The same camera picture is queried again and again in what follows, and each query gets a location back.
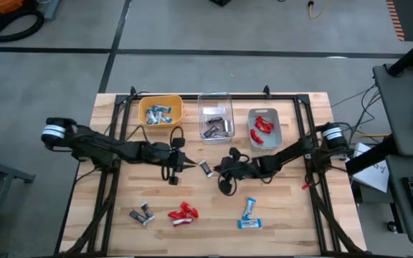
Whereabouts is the grey metal stand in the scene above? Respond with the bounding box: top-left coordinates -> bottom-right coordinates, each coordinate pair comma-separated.
0,143 -> 36,258

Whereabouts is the grey desk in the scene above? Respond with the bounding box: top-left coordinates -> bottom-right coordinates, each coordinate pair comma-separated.
372,63 -> 413,158

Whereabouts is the yellow plastic bin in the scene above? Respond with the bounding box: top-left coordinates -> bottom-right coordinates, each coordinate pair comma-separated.
137,95 -> 185,129

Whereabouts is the black aluminium table frame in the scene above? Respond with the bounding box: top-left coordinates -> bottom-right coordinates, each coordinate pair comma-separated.
54,92 -> 365,258

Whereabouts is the yellow cable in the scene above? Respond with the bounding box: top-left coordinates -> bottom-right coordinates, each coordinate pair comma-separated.
308,0 -> 331,19

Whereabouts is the white paper sheet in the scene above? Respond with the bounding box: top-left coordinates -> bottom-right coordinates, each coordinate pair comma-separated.
351,143 -> 390,194

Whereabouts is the black left camera cable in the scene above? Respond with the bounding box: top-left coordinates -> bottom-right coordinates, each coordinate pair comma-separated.
161,125 -> 187,183

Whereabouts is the grey keyboard shelf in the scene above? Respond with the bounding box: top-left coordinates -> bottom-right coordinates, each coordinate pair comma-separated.
385,154 -> 413,245

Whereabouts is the light grey plastic bin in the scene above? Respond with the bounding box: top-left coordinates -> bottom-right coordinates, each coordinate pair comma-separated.
247,107 -> 284,151

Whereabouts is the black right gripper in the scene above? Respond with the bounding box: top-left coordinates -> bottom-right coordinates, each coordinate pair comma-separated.
214,146 -> 263,181

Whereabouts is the black camera cable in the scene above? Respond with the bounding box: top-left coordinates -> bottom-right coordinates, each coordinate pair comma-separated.
217,176 -> 237,197
161,125 -> 187,183

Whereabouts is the black right camera cable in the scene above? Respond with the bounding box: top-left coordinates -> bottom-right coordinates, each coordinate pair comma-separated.
217,176 -> 237,197

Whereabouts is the black pole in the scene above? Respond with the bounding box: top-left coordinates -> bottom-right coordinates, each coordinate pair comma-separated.
386,30 -> 413,77

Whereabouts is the black vacuum hose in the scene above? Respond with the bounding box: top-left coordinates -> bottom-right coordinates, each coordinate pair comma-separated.
0,9 -> 45,43

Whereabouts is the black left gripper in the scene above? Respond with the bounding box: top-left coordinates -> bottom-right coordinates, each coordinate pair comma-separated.
140,141 -> 198,186

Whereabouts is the clear plastic bin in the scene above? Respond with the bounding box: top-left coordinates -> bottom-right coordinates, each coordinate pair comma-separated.
196,92 -> 236,145

